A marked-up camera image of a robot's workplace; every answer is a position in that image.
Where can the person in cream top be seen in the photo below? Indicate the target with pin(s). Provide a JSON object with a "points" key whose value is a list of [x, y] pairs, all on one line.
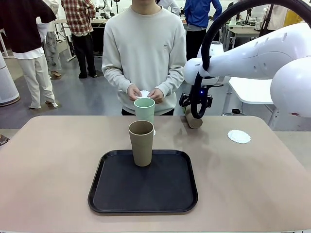
{"points": [[277, 12]]}

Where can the grey metal desk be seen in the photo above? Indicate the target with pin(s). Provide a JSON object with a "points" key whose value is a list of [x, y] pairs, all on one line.
{"points": [[240, 32]]}

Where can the person in yellow coat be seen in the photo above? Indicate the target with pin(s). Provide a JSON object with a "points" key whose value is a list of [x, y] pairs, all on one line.
{"points": [[295, 12]]}

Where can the black plastic tray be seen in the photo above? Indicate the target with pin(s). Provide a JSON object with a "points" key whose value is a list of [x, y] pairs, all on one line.
{"points": [[145, 191]]}

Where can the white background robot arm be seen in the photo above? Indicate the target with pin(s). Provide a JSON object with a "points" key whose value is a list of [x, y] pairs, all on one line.
{"points": [[105, 7]]}

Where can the person's right hand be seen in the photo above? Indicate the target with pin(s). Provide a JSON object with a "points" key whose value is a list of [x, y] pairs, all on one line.
{"points": [[133, 93]]}

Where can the small black knob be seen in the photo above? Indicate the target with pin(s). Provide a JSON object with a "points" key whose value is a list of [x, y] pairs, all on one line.
{"points": [[235, 111]]}

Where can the white paper slip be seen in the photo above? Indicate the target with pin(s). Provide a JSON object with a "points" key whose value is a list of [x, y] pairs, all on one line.
{"points": [[145, 94]]}

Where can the person in black shirt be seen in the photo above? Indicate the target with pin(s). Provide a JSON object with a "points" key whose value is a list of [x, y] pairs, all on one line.
{"points": [[22, 29]]}

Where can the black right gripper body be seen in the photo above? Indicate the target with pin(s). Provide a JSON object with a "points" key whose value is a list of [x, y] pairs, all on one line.
{"points": [[185, 99]]}

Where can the white cylindrical appliance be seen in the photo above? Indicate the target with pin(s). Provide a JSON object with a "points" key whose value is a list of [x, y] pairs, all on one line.
{"points": [[7, 85]]}

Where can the person in beige sweatshirt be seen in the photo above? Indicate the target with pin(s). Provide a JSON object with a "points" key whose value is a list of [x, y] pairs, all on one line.
{"points": [[145, 48]]}

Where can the person's left forearm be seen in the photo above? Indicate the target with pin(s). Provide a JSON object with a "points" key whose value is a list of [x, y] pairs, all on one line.
{"points": [[173, 80]]}

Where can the person in plaid shirt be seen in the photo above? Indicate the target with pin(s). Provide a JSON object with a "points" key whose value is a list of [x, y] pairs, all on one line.
{"points": [[80, 19]]}

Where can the person in blue shirt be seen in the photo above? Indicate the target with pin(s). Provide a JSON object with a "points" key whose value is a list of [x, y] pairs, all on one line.
{"points": [[196, 14]]}

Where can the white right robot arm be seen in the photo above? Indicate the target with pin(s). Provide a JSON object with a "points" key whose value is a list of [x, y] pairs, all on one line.
{"points": [[267, 55]]}

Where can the person in patterned skirt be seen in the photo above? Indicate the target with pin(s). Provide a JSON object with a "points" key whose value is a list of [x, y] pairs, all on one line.
{"points": [[52, 51]]}

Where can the light green cup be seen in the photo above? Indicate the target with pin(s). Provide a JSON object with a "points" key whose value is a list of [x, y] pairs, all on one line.
{"points": [[144, 114]]}

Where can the person's right forearm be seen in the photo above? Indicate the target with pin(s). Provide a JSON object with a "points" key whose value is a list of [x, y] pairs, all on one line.
{"points": [[115, 77]]}

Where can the white table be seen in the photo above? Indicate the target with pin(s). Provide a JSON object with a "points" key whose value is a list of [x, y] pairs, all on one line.
{"points": [[252, 92]]}

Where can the brown cup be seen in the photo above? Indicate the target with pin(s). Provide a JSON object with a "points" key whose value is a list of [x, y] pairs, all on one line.
{"points": [[142, 150], [194, 122]]}

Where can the person's left hand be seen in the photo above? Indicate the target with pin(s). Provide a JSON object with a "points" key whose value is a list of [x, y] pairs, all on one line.
{"points": [[158, 96]]}

